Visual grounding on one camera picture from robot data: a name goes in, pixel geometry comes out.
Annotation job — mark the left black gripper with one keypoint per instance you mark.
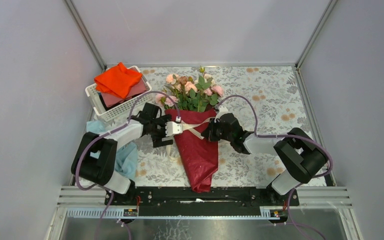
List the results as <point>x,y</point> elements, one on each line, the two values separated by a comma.
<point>158,141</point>

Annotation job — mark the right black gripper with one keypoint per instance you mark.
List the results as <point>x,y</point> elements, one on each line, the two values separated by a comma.
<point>209,133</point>

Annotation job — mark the cream ribbon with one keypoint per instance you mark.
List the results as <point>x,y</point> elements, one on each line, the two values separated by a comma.
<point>186,127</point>

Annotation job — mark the pink fake flower bunch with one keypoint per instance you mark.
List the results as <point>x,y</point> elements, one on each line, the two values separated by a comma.
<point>216,90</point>

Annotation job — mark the dark red wrapping paper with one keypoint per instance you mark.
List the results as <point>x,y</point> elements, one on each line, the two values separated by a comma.
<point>199,156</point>

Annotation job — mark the peach fake flower stem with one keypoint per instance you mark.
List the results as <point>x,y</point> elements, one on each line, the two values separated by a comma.
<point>171,84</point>

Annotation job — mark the dried brown fake flower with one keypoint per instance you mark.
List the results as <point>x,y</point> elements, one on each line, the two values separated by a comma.
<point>181,85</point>

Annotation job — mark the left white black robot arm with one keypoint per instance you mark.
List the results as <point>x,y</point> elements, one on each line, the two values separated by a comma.
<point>95,158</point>

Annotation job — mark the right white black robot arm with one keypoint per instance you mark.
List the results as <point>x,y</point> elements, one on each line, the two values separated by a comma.
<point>300,155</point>

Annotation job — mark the light blue cloth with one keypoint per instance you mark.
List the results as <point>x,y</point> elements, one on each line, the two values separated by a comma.
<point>126,158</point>

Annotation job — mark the floral patterned tablecloth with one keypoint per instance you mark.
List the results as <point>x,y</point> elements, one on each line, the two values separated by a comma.
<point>265,98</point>

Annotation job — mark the orange folded cloth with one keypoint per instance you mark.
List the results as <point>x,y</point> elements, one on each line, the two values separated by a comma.
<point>117,80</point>

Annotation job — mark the white plastic basket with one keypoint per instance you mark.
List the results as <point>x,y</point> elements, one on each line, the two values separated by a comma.
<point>107,113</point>

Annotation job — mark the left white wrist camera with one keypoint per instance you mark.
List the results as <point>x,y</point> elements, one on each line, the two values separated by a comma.
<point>173,128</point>

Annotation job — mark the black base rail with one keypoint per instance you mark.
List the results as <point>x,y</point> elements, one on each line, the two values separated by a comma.
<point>217,202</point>

